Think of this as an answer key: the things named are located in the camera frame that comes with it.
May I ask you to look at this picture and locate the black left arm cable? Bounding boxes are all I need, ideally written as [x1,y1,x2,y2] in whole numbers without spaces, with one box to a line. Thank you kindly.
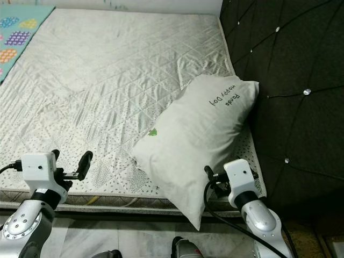
[0,160,25,175]

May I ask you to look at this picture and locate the white pillow with green print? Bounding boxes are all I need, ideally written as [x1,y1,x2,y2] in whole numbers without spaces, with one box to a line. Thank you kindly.
[132,74,260,232]

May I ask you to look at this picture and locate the silver robot left leg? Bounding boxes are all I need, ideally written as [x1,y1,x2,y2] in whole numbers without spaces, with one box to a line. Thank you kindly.
[91,250,124,258]

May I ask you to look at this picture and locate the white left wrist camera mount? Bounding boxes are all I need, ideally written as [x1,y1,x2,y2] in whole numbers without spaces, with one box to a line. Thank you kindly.
[21,152,57,191]

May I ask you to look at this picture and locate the black tufted headboard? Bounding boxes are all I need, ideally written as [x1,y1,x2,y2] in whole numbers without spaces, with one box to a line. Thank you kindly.
[219,0,344,221]

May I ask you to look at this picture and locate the silver robot right leg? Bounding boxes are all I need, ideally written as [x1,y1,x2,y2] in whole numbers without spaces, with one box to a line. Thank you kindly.
[172,236,205,258]

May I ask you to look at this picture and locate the teal blanket with colourful shapes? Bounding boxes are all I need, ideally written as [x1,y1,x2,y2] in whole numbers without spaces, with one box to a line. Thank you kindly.
[0,5,55,84]

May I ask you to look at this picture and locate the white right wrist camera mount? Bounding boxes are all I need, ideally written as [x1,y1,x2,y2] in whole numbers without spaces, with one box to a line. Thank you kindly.
[223,160,256,209]

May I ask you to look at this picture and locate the silver robot leg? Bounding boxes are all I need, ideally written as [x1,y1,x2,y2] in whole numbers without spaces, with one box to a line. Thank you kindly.
[91,250,124,258]
[172,236,205,258]

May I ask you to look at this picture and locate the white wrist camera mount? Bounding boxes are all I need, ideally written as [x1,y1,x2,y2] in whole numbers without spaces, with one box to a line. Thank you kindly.
[21,152,57,191]
[223,160,256,209]

